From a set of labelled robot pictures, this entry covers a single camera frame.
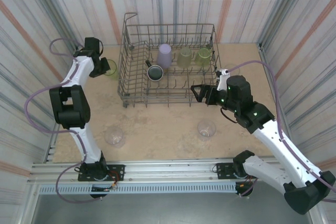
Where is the translucent green plastic cup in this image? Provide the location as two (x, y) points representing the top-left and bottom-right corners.
(176, 47), (192, 69)
(194, 47), (212, 67)
(103, 58), (119, 80)

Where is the clear plastic cup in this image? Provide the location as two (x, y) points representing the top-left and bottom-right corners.
(223, 63), (241, 77)
(104, 126), (125, 147)
(197, 120), (217, 142)

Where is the black mug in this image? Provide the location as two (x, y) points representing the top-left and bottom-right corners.
(144, 60), (165, 82)

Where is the purple plastic cup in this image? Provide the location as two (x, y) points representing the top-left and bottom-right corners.
(156, 43), (173, 68)

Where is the black orange connector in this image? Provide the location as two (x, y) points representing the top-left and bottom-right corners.
(91, 184), (118, 193)

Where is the grey metal sheet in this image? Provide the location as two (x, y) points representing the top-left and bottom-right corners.
(31, 194), (316, 224)

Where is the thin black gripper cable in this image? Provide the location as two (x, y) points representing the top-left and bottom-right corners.
(219, 107), (238, 124)

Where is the grey wire dish rack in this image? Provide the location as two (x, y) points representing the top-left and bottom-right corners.
(117, 12), (224, 109)

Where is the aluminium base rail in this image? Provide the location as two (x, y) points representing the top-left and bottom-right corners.
(27, 155), (313, 186)

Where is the grey slotted cable duct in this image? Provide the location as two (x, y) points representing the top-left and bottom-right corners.
(38, 183), (238, 195)

